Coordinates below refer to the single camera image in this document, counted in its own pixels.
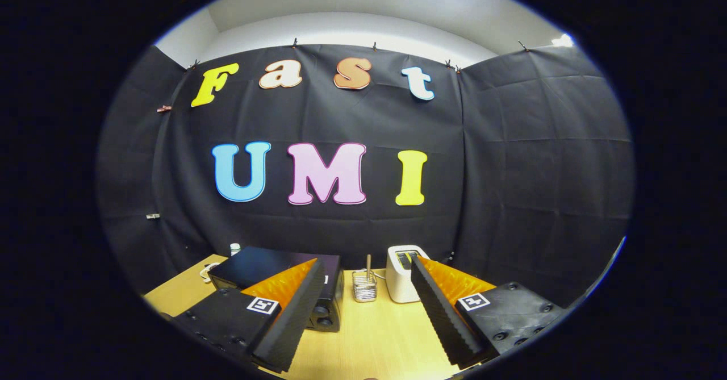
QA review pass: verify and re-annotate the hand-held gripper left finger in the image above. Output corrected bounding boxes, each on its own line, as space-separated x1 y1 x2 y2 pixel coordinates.
170 258 326 373

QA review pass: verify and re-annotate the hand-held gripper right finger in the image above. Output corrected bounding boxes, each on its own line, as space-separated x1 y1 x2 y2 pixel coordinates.
410 254 569 369

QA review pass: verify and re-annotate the black toaster oven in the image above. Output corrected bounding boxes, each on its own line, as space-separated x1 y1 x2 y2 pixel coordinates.
208 247 345 333

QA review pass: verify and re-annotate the white bread toaster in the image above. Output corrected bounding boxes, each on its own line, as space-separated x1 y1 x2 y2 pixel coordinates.
386 245 431 304

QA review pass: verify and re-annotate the black backdrop cloth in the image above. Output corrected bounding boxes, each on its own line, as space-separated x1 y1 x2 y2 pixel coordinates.
95 42 635 307

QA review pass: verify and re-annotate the wire mesh holder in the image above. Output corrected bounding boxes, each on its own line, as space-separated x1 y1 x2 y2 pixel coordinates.
352 270 378 303

